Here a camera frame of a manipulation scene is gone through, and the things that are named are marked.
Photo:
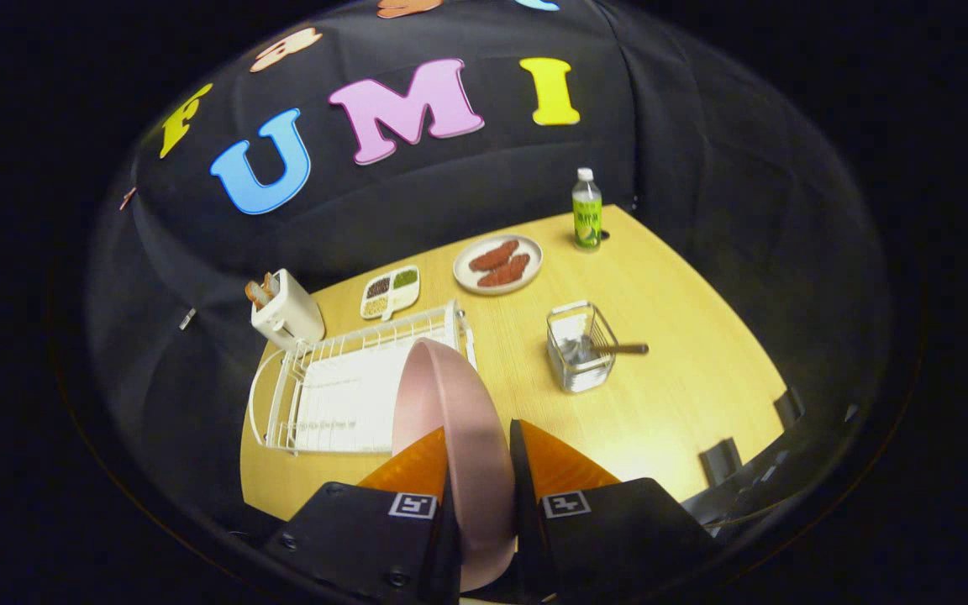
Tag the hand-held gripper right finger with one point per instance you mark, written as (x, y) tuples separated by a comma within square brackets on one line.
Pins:
[(519, 496)]

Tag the pink plate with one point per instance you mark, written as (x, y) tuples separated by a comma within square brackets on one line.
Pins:
[(480, 504)]

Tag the white toaster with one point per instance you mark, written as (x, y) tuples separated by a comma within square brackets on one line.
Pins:
[(295, 315)]

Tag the red-brown meat piece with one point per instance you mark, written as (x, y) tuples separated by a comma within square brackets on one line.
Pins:
[(492, 255), (505, 270)]

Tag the brown toast slice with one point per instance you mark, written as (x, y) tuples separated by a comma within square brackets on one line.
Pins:
[(257, 292), (270, 283)]

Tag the green label drink bottle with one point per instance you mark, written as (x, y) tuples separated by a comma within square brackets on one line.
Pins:
[(586, 218)]

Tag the white plate with speckled rim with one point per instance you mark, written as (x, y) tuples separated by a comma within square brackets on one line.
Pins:
[(460, 273)]

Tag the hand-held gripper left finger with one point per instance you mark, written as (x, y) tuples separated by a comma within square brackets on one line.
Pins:
[(358, 538)]

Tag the black backdrop cloth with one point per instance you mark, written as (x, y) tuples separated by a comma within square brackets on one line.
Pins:
[(450, 185)]

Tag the pink cloth clip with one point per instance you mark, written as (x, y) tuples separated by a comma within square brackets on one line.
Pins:
[(128, 199)]

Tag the white divided grain tray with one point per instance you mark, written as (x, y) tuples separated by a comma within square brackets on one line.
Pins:
[(390, 294)]

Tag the white cloth clip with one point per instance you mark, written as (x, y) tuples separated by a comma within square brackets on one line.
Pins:
[(188, 318)]

